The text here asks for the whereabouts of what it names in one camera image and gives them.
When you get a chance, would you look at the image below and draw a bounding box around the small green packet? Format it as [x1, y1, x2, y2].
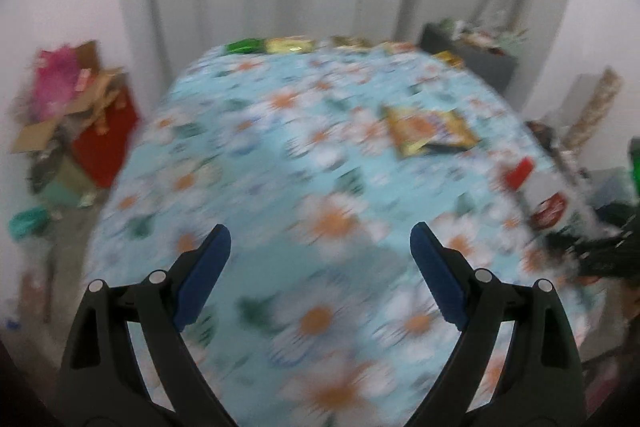
[225, 38, 266, 55]

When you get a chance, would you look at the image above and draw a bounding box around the teal plastic bag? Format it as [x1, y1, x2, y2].
[9, 207, 51, 240]

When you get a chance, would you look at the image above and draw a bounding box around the white flat board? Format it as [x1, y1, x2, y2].
[567, 74, 606, 128]

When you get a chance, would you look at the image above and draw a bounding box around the gold foil packet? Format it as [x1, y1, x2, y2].
[332, 36, 373, 50]

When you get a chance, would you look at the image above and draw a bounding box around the pink plastic bag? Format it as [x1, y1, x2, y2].
[32, 47, 83, 118]

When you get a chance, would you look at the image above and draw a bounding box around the grey cabinet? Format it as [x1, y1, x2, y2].
[420, 23, 518, 95]

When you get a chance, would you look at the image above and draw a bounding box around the red gift bag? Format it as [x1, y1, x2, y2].
[70, 82, 141, 188]

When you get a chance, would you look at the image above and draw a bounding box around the green cardboard box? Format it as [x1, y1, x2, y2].
[27, 152, 96, 208]

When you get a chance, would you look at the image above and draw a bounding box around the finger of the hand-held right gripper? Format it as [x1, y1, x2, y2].
[547, 229, 640, 278]

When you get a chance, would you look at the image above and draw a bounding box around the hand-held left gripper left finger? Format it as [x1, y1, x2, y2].
[56, 223, 236, 427]

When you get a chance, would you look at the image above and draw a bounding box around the blue floral tablecloth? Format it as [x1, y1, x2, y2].
[90, 39, 596, 427]

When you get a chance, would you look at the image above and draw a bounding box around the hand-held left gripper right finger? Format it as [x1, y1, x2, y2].
[405, 222, 586, 427]

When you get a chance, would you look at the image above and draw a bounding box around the patterned paper roll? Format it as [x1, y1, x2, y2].
[565, 67, 625, 152]

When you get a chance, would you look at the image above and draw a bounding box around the pile of boxes and bags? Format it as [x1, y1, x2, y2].
[11, 41, 126, 155]

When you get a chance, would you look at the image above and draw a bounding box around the pile of small packages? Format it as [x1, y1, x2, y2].
[440, 14, 528, 54]

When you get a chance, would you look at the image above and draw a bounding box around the red black packet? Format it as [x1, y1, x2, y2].
[531, 194, 569, 229]

